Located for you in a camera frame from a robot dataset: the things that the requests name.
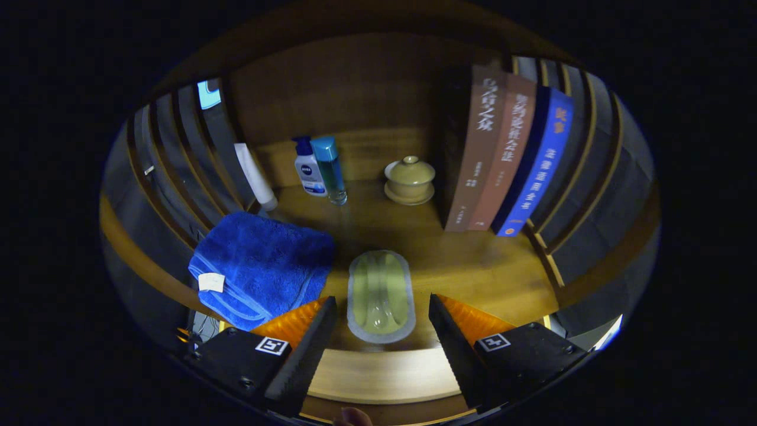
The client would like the dark brown book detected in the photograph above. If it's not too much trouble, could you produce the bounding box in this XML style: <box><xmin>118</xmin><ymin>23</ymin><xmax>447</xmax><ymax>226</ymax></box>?
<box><xmin>444</xmin><ymin>64</ymin><xmax>508</xmax><ymax>233</ymax></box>

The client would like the white tube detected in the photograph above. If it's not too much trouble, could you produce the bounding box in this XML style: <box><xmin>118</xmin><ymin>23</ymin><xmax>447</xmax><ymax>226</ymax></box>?
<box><xmin>234</xmin><ymin>143</ymin><xmax>279</xmax><ymax>212</ymax></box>

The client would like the wooden cabinet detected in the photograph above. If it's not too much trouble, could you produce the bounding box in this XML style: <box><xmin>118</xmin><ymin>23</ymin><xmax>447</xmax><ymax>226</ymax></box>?
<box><xmin>99</xmin><ymin>0</ymin><xmax>661</xmax><ymax>356</ymax></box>

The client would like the wooden drawer with black knob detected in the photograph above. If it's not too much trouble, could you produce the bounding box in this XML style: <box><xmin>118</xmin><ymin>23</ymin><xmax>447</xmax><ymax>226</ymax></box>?
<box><xmin>299</xmin><ymin>348</ymin><xmax>474</xmax><ymax>426</ymax></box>

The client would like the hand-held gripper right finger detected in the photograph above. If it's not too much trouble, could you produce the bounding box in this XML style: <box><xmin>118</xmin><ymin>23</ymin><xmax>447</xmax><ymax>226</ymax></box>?
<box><xmin>429</xmin><ymin>294</ymin><xmax>587</xmax><ymax>412</ymax></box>

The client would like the reddish brown book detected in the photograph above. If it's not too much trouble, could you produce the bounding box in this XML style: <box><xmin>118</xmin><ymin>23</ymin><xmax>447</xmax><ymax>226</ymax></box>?
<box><xmin>469</xmin><ymin>72</ymin><xmax>538</xmax><ymax>231</ymax></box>

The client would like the blue folded towel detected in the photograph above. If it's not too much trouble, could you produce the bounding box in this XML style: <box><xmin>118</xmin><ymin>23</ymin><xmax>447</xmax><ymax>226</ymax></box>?
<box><xmin>188</xmin><ymin>211</ymin><xmax>336</xmax><ymax>332</ymax></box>

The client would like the yellow lidded teacup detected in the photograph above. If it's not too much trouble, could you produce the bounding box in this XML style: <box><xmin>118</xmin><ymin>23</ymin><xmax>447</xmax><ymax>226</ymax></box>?
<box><xmin>384</xmin><ymin>156</ymin><xmax>436</xmax><ymax>206</ymax></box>

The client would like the white lotion bottle blue cap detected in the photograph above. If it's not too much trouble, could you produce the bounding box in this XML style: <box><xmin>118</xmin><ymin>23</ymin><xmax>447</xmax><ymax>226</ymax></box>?
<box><xmin>294</xmin><ymin>136</ymin><xmax>328</xmax><ymax>197</ymax></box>

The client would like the blue book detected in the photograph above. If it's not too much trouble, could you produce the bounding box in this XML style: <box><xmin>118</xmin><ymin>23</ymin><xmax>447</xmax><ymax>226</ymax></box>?
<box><xmin>494</xmin><ymin>87</ymin><xmax>575</xmax><ymax>237</ymax></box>

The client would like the teal bottle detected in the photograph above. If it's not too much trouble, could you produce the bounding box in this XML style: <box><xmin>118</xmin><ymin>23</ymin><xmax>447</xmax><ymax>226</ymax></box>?
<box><xmin>310</xmin><ymin>137</ymin><xmax>348</xmax><ymax>206</ymax></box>

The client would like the green scrub brush white sponge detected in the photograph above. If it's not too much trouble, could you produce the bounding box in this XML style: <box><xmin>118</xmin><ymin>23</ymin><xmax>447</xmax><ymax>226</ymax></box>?
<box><xmin>347</xmin><ymin>249</ymin><xmax>416</xmax><ymax>344</ymax></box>

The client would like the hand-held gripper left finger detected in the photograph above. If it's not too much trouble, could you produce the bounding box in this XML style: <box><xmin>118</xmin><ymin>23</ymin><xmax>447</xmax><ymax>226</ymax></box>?
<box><xmin>183</xmin><ymin>296</ymin><xmax>338</xmax><ymax>418</ymax></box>

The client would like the wooden countertop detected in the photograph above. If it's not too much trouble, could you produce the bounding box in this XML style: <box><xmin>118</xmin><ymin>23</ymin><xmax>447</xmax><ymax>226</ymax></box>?
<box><xmin>177</xmin><ymin>127</ymin><xmax>559</xmax><ymax>356</ymax></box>

